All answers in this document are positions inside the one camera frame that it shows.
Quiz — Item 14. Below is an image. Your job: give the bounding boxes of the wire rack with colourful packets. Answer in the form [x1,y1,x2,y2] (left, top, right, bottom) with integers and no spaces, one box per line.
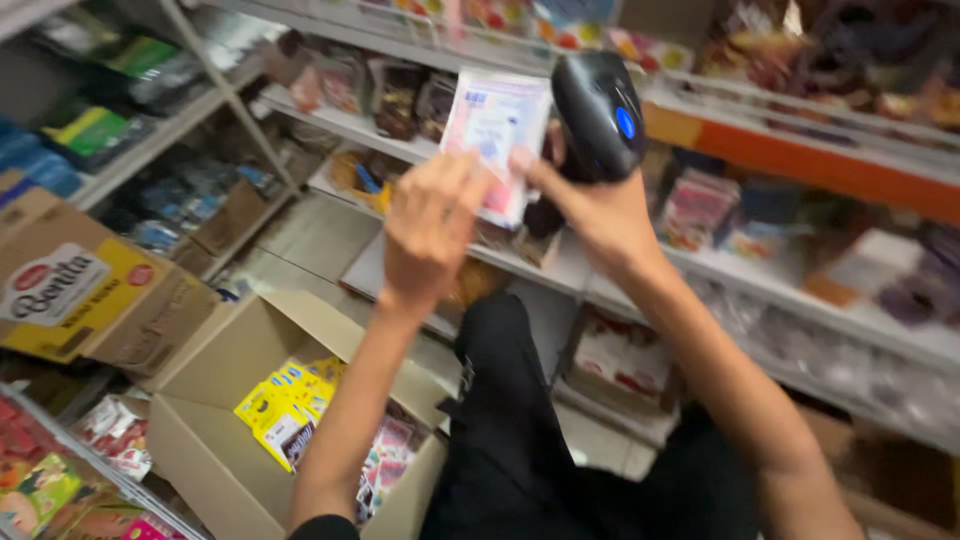
[0,382,207,540]

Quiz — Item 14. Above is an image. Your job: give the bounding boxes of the person's black trousers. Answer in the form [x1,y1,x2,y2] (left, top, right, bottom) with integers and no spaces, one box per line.
[418,291,760,540]

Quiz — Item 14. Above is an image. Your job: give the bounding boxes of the white shelf unit with goods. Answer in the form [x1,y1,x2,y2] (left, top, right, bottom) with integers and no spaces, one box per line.
[253,0,960,460]

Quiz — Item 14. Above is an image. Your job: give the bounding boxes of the person's right hand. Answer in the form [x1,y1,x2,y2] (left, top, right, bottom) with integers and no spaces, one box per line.
[510,145,667,280]

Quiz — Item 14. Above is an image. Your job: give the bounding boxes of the black handheld barcode scanner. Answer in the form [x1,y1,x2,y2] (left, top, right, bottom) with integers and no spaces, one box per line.
[550,50,648,186]

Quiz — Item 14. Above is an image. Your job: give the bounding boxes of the stack of yellow packets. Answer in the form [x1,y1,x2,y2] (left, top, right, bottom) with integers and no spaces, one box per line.
[233,357,348,474]

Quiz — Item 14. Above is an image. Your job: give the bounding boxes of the open brown cardboard box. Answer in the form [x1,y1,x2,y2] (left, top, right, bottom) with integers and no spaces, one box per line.
[145,290,453,540]

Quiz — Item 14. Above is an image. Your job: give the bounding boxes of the white carton with red packets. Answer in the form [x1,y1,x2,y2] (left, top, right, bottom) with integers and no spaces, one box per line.
[564,309,682,426]

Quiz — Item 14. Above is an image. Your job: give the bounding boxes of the person's left hand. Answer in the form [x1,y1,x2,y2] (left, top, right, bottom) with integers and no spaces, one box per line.
[381,152,494,315]

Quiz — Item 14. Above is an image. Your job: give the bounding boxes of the red and white snack packets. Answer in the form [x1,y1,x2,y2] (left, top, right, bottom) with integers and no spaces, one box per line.
[73,393,156,483]

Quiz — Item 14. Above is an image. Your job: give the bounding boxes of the cardboard carton with yellow label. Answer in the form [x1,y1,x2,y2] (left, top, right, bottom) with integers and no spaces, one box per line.
[0,171,221,378]

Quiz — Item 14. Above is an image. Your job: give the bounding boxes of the stack of pink packets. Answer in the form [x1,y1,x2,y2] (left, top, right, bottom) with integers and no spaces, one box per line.
[354,414,423,525]

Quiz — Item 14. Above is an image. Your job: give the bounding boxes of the grey shelf unit with goods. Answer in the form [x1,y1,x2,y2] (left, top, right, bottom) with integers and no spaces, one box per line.
[0,0,303,280]

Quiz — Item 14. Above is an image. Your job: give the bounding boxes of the white and pink packet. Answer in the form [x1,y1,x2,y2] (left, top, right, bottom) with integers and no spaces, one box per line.
[438,68,554,231]

